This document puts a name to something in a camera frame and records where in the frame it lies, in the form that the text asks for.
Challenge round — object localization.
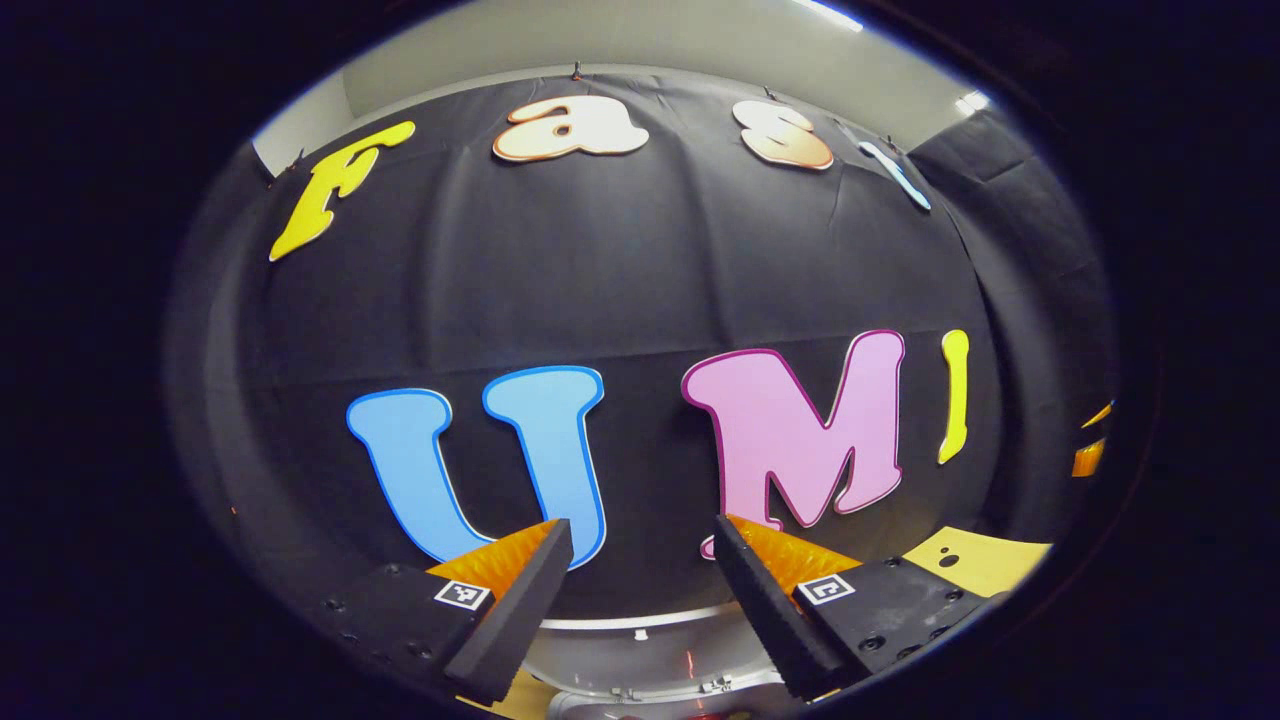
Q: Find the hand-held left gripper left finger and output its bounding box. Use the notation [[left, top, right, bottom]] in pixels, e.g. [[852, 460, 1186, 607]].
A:
[[318, 518, 576, 707]]

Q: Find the black backdrop cloth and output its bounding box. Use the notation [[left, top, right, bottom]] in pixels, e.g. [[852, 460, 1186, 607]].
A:
[[165, 70, 1121, 621]]

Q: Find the white desktop garbage bin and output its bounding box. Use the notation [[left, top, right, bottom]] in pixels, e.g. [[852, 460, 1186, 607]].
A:
[[520, 600, 801, 720]]

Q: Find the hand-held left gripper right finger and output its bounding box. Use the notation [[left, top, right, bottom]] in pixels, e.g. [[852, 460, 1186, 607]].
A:
[[712, 514, 1001, 701]]

